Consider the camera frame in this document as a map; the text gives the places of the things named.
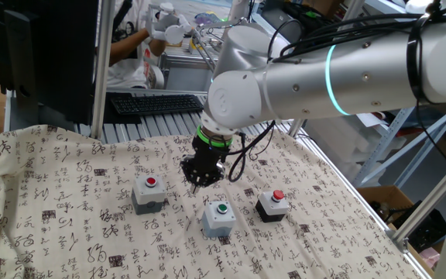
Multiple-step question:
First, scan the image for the white haptic teleoperation device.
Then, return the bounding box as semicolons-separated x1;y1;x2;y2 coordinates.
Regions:
149;2;224;71

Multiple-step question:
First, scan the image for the black desk mat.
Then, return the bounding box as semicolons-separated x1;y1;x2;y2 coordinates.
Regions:
102;91;142;125

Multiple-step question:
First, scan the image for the aluminium frame post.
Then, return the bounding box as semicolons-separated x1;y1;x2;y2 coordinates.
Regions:
288;0;365;139
90;0;116;140
387;149;446;249

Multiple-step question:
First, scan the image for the brown cardboard box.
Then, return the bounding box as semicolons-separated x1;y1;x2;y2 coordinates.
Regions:
356;184;441;279

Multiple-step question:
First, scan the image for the grey steel shelf rack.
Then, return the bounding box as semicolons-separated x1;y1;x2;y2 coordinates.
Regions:
352;0;446;189

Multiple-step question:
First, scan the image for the black computer monitor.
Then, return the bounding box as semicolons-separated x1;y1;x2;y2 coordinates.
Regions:
0;0;100;126

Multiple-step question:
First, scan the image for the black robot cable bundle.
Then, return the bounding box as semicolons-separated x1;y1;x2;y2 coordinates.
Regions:
226;0;446;183

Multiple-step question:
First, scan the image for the black bag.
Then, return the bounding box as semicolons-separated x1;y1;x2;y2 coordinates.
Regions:
393;199;446;253

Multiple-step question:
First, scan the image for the dark grey box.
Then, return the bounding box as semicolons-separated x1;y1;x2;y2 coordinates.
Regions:
262;7;305;42

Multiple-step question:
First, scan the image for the black keyboard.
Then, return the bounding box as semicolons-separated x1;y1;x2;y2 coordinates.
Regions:
110;94;205;116

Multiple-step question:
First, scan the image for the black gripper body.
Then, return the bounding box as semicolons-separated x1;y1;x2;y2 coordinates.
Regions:
191;136;232;176

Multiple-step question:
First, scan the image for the calligraphy print tablecloth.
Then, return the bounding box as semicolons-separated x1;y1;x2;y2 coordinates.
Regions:
0;124;425;279

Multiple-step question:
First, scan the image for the white gloved hand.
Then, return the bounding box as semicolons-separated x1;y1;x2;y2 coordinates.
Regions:
145;9;168;42

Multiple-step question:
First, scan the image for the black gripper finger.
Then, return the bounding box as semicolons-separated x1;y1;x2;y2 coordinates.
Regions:
195;169;226;194
179;154;198;194

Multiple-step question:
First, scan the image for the silver aluminium case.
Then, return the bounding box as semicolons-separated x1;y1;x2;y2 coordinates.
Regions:
160;52;216;94

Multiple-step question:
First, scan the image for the white plastic robot part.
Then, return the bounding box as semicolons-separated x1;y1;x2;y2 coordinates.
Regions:
404;0;446;16

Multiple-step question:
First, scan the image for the person's bare forearm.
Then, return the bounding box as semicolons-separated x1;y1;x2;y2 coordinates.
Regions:
108;29;166;67

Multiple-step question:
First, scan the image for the green button box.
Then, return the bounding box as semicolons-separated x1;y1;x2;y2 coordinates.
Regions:
201;200;238;239

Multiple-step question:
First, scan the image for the person in white shirt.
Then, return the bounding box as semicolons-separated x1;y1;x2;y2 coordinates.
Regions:
106;0;151;89

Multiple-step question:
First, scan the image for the red mushroom button box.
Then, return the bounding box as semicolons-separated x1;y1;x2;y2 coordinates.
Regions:
255;189;290;224

